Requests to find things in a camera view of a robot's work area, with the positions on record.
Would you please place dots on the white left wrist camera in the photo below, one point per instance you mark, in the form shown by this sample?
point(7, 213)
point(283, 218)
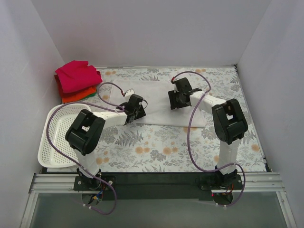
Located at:
point(128, 93)

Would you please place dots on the floral patterned table mat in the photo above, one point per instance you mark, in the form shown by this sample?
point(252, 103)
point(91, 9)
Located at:
point(142, 147)

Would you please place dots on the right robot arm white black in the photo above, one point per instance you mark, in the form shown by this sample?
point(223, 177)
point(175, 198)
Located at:
point(229, 123)

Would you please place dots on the orange folded t shirt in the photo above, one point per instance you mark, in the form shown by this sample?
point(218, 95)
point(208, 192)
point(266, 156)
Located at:
point(74, 96)

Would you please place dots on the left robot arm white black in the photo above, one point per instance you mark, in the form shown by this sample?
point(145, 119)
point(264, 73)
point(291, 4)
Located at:
point(84, 134)

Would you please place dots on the pink folded t shirt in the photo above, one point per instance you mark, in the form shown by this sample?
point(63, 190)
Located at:
point(77, 75)

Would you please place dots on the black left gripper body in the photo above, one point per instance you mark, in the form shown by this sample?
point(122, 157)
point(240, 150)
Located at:
point(140, 113)

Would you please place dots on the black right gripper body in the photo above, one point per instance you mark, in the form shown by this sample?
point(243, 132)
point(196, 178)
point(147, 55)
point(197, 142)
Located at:
point(173, 100)

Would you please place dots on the aluminium extrusion rail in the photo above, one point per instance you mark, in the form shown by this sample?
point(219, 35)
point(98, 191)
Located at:
point(254, 182)

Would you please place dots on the green folded t shirt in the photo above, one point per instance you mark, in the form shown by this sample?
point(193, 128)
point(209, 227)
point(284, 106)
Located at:
point(92, 94)

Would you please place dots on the white t shirt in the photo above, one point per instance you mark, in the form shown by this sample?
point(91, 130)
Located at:
point(158, 111)

